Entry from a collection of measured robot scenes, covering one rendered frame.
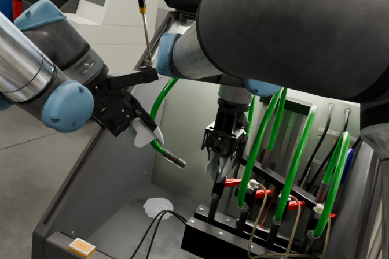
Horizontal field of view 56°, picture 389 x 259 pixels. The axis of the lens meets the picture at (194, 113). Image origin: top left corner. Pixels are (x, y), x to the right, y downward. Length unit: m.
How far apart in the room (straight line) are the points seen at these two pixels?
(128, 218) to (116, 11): 2.67
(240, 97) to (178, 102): 0.50
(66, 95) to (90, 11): 3.27
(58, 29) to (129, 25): 3.08
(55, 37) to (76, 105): 0.17
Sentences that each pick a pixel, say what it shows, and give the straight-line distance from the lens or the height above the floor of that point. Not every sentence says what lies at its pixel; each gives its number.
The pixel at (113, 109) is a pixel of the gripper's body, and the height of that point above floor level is 1.30.
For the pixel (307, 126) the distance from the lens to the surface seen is 0.77.
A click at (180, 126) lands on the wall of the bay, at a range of 1.25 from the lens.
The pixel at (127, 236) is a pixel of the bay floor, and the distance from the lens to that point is 1.15.
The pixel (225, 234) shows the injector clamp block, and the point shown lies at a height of 0.98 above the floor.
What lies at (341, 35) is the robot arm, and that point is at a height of 1.55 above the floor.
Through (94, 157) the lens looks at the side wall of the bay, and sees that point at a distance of 0.98.
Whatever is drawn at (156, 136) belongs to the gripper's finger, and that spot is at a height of 1.24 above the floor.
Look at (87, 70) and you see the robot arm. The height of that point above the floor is 1.38.
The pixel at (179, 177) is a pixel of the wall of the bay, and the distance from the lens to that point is 1.33.
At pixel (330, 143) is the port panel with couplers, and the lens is 1.14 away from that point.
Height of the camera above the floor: 1.57
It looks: 20 degrees down
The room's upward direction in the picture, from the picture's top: 11 degrees clockwise
